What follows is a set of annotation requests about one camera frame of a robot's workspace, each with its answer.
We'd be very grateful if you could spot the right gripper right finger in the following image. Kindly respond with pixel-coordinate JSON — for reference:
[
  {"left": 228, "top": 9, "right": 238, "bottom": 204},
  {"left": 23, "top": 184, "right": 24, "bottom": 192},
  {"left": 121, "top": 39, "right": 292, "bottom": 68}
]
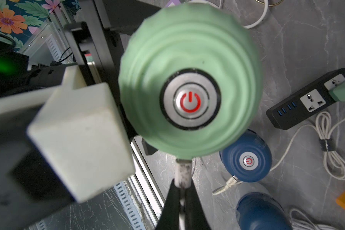
[{"left": 185, "top": 182, "right": 211, "bottom": 230}]

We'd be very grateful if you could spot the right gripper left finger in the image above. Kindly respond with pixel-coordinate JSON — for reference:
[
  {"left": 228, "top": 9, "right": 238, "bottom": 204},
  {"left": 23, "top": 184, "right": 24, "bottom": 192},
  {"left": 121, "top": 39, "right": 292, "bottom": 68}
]
[{"left": 155, "top": 179, "right": 181, "bottom": 230}]

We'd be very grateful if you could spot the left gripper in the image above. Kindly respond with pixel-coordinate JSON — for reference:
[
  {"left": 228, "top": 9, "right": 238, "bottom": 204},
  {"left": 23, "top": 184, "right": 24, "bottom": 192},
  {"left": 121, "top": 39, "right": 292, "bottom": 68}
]
[{"left": 63, "top": 0, "right": 162, "bottom": 156}]

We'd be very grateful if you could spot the blue meat grinder front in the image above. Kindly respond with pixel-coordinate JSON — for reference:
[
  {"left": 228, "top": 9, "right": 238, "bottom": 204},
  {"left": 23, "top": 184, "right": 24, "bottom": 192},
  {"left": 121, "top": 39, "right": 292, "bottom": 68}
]
[{"left": 235, "top": 182, "right": 292, "bottom": 230}]

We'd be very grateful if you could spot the blue meat grinder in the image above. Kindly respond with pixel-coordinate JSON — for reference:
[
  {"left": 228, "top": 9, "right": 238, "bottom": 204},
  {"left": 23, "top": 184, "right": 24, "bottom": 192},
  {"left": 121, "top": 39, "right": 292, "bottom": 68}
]
[
  {"left": 235, "top": 182, "right": 292, "bottom": 230},
  {"left": 219, "top": 129, "right": 272, "bottom": 183}
]

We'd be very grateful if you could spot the green meat grinder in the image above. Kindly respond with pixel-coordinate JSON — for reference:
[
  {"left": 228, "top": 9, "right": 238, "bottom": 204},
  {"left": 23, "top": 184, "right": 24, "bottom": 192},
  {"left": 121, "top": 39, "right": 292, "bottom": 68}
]
[{"left": 118, "top": 3, "right": 263, "bottom": 160}]

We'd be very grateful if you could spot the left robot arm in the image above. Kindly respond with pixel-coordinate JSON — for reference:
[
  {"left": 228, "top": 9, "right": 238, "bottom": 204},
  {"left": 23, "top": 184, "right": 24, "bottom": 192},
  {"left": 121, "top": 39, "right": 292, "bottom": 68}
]
[{"left": 0, "top": 1, "right": 159, "bottom": 140}]

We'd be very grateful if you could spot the black power strip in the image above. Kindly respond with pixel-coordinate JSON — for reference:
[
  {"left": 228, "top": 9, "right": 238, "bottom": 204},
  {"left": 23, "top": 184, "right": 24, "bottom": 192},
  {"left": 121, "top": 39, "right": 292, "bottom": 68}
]
[{"left": 266, "top": 68, "right": 345, "bottom": 130}]

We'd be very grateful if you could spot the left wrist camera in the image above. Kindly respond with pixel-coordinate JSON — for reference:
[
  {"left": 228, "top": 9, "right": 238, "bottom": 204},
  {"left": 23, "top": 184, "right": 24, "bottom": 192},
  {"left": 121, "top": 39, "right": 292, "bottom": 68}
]
[{"left": 0, "top": 64, "right": 136, "bottom": 230}]

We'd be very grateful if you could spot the white power cord left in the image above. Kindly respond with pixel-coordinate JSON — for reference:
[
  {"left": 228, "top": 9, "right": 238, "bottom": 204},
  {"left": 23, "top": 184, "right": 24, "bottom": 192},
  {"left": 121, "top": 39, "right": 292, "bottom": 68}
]
[{"left": 189, "top": 0, "right": 269, "bottom": 30}]

